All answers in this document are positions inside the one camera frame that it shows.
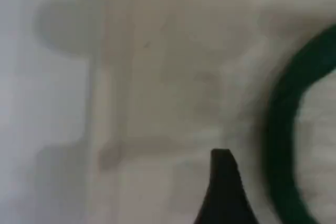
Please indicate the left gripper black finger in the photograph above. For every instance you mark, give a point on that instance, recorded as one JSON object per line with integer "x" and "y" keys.
{"x": 225, "y": 195}

